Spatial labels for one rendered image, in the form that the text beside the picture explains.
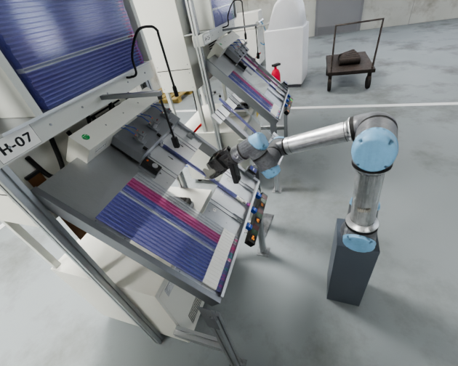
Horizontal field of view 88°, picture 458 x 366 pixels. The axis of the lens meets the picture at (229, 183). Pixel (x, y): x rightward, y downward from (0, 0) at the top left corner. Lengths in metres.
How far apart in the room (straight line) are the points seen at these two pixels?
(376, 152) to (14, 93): 0.99
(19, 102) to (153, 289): 0.83
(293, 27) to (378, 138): 4.08
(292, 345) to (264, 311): 0.23
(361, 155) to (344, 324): 1.13
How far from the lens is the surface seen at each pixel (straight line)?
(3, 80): 0.87
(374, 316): 1.77
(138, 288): 1.22
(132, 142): 1.04
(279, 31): 4.78
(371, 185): 0.91
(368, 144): 0.80
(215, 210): 1.08
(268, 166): 0.97
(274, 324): 1.67
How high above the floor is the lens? 1.57
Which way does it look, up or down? 38 degrees down
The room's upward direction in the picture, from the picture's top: 12 degrees counter-clockwise
